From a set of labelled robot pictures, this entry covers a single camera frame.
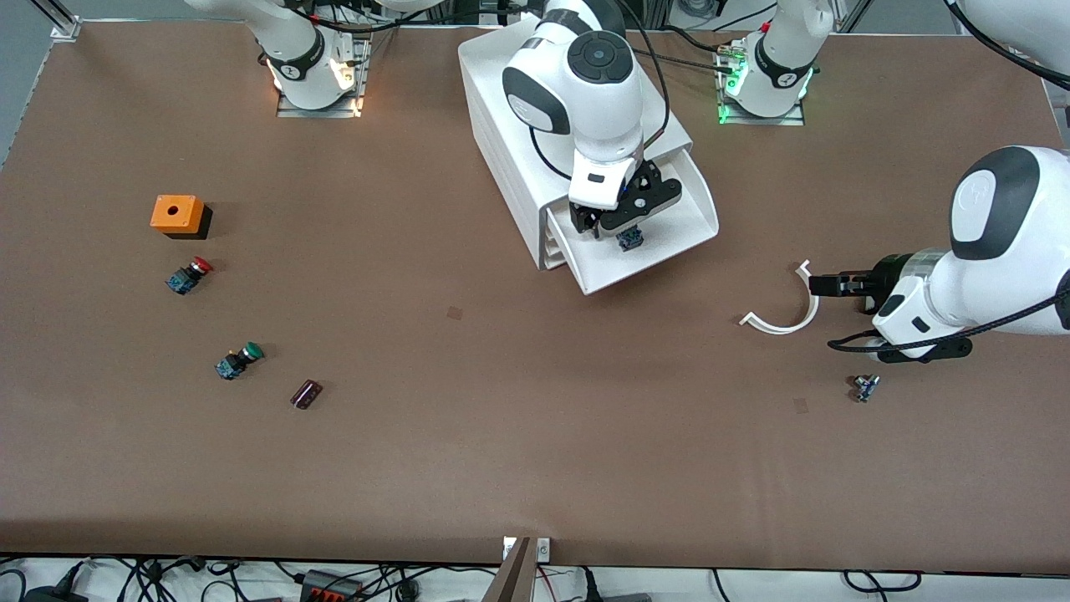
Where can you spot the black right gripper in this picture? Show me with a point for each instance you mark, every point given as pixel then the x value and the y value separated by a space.
pixel 585 220

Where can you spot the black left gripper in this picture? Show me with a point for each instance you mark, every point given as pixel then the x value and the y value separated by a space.
pixel 882 276

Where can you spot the yellow push button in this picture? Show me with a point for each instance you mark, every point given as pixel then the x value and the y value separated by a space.
pixel 632 241

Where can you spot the white plastic drawer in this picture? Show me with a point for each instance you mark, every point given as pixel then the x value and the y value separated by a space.
pixel 669 242

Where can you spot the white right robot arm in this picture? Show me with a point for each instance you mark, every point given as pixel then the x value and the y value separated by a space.
pixel 593 109

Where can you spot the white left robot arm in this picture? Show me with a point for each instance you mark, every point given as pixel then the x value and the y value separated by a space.
pixel 1003 267

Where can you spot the white drawer cabinet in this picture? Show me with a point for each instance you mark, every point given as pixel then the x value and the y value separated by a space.
pixel 493 125

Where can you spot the green push button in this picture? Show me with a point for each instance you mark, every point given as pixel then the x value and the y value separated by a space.
pixel 234 362

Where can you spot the red push button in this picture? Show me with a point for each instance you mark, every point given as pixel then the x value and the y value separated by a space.
pixel 185 278

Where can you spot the white curved plastic strip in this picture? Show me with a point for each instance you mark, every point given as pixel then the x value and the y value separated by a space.
pixel 777 329

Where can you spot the small blue electronic component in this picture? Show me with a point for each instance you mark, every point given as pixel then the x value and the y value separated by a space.
pixel 865 388

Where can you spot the dark purple small block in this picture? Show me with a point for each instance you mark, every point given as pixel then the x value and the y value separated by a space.
pixel 306 394

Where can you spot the black orange power adapter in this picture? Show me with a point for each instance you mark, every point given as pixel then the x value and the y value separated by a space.
pixel 330 585

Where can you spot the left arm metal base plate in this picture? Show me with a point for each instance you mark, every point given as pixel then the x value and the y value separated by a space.
pixel 794 119

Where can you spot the small white table bracket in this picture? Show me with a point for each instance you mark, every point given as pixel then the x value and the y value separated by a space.
pixel 508 548
pixel 543 548

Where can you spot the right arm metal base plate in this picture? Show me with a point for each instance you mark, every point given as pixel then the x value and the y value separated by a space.
pixel 288 112

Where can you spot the brown camera post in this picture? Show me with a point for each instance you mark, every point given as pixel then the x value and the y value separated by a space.
pixel 512 577

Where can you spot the orange button enclosure box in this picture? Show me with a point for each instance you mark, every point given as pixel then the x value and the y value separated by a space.
pixel 175 213

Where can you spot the aluminium frame profile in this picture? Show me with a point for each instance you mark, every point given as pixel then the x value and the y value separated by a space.
pixel 65 23

